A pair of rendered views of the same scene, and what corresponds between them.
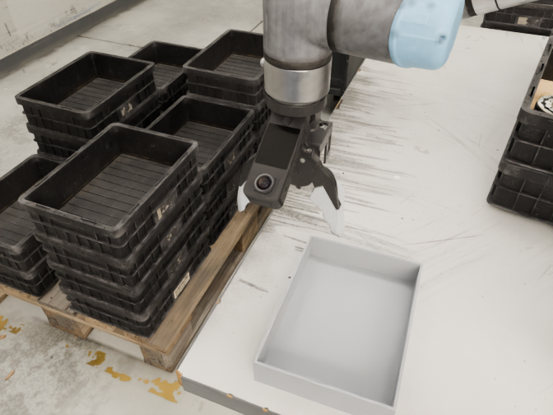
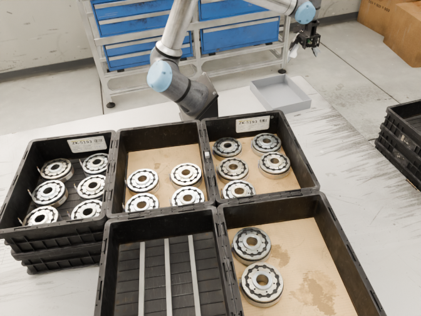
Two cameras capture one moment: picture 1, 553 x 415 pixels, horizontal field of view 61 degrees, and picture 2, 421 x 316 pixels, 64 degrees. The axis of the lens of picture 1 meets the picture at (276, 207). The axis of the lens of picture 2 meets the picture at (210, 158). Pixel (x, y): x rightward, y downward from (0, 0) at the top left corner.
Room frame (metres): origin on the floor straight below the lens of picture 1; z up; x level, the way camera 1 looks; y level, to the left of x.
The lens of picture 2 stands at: (1.40, -1.24, 1.64)
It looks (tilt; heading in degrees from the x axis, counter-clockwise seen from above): 43 degrees down; 145
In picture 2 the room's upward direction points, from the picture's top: 4 degrees counter-clockwise
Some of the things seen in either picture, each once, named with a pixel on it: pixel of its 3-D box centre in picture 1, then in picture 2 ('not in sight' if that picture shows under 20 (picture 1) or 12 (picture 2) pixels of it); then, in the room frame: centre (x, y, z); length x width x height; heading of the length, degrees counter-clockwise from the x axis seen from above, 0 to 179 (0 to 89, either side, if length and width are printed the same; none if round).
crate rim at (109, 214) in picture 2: not in sight; (160, 164); (0.68, -0.91, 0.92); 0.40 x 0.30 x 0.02; 149
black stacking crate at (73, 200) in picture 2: not in sight; (69, 187); (0.53, -1.17, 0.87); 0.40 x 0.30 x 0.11; 149
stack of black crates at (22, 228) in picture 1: (37, 221); not in sight; (1.16, 0.81, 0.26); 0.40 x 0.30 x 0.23; 158
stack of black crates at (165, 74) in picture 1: (163, 98); not in sight; (1.91, 0.50, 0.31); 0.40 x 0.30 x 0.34; 158
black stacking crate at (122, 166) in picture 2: not in sight; (162, 175); (0.68, -0.91, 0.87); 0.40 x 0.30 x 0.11; 149
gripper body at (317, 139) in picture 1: (296, 132); (308, 32); (0.51, -0.03, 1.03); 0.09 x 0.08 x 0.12; 160
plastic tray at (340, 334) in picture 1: (344, 318); (279, 94); (0.45, -0.11, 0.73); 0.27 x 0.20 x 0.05; 160
